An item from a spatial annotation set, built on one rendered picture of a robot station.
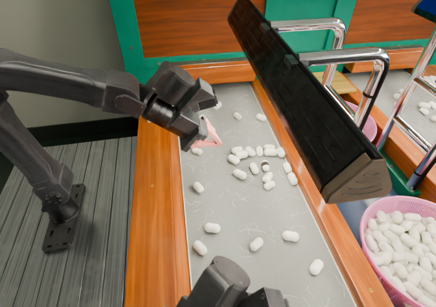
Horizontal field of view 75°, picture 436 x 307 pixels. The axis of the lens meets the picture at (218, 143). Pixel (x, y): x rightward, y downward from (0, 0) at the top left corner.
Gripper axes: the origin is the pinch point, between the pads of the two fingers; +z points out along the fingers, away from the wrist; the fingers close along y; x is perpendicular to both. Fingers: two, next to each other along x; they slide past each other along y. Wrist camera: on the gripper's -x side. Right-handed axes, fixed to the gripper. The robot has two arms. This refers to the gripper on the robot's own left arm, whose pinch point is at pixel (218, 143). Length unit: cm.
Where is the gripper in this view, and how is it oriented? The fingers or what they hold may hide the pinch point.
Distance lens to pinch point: 69.0
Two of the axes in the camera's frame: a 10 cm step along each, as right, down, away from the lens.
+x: -6.5, 6.3, 4.3
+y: -1.6, -6.6, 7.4
